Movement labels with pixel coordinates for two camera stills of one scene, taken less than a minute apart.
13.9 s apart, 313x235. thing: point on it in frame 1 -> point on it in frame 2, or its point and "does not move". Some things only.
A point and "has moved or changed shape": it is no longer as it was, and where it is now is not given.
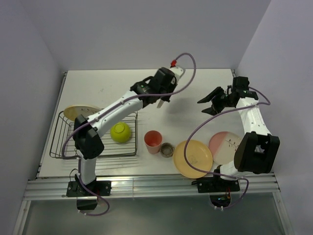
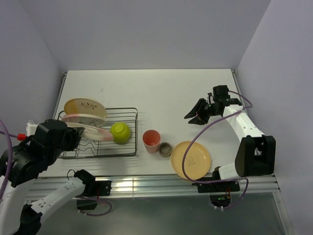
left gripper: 172,85 -> 74,134
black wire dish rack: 63,146 does not move
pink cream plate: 160,103 has moved or changed shape
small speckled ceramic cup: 167,150 does not move
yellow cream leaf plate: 72,112 has moved or changed shape
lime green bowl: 120,132 does not move
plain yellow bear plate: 199,155 does not move
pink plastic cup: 153,139 does not move
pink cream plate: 223,146 has moved or changed shape
